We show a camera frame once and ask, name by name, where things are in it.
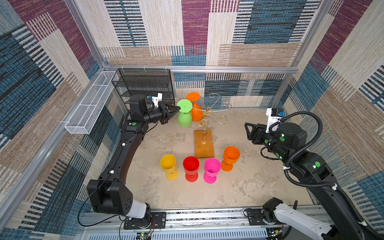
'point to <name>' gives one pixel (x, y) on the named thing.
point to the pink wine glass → (212, 167)
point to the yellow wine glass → (168, 162)
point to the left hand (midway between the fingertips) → (181, 106)
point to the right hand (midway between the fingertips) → (251, 127)
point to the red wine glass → (191, 165)
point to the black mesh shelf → (147, 82)
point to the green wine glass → (185, 117)
